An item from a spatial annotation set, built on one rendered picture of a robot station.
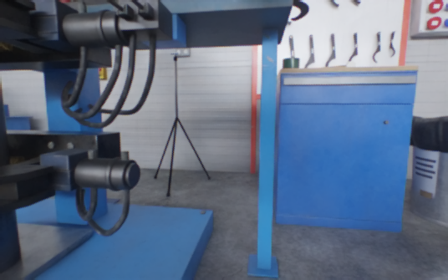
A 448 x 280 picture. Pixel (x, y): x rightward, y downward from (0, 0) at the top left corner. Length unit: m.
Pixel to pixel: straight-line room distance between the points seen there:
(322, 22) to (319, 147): 1.61
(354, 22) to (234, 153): 1.80
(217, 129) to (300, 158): 1.39
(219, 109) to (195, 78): 0.44
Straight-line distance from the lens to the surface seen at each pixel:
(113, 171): 0.82
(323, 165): 1.48
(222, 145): 2.64
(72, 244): 1.22
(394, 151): 1.60
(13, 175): 0.82
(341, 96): 1.47
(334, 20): 2.80
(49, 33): 0.92
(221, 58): 2.68
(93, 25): 0.86
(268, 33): 0.99
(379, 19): 2.93
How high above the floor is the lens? 0.70
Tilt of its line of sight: 7 degrees down
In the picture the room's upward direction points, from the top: straight up
